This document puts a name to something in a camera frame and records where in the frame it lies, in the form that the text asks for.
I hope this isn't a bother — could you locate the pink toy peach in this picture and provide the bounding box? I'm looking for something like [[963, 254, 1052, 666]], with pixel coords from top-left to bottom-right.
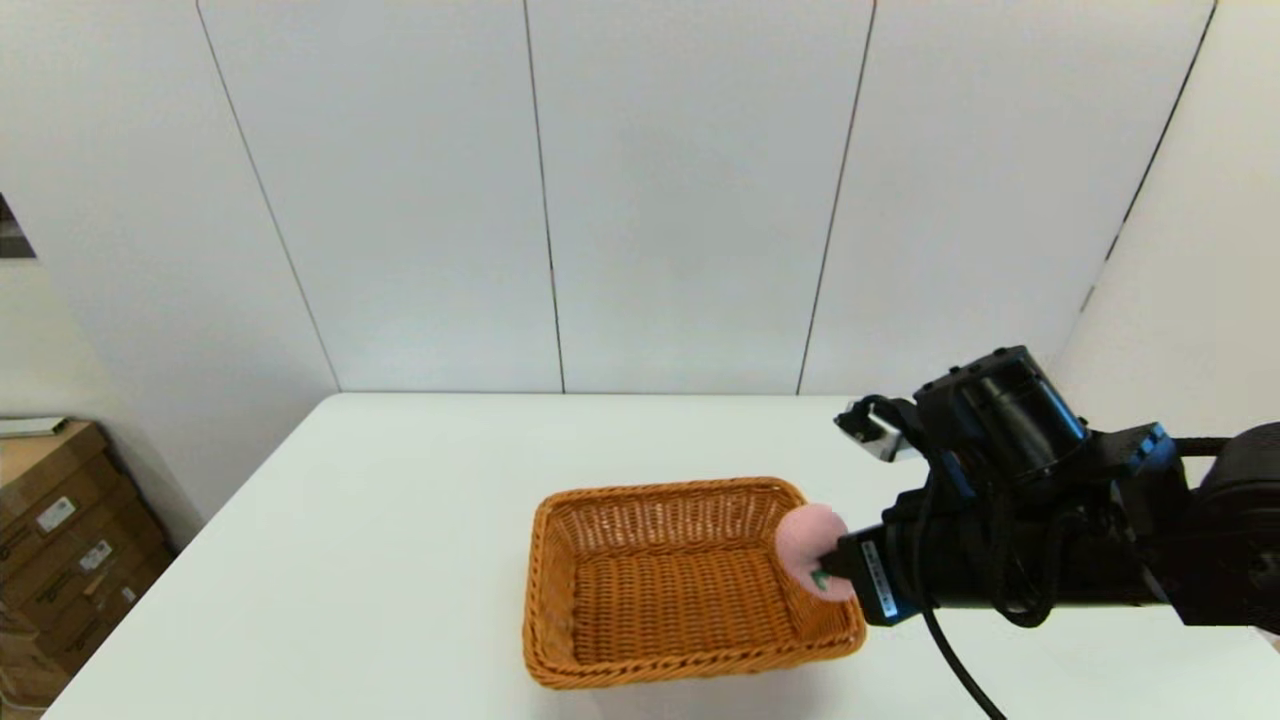
[[775, 502, 861, 603]]

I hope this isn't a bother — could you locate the orange woven wicker basket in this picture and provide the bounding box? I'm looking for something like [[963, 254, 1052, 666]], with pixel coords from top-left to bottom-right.
[[522, 477, 869, 691]]

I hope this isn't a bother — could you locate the brown cardboard box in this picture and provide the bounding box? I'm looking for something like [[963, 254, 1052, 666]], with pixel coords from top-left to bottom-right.
[[0, 490, 166, 606], [0, 422, 123, 536], [0, 545, 179, 673]]

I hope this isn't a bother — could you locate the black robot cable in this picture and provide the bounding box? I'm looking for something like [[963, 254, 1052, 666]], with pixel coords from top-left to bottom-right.
[[915, 470, 1009, 720]]

